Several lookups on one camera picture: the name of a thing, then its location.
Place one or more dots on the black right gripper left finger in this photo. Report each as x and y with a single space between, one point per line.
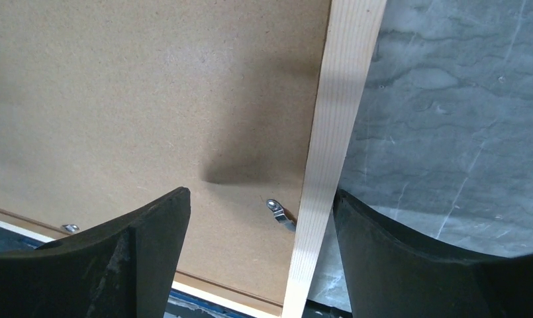
121 268

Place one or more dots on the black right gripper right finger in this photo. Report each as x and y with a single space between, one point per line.
392 270

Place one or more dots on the brown fibreboard backing board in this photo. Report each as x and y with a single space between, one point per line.
139 109

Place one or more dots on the light wooden picture frame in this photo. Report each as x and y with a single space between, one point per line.
332 131

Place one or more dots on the silver frame turn clip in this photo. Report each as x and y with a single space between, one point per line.
282 215

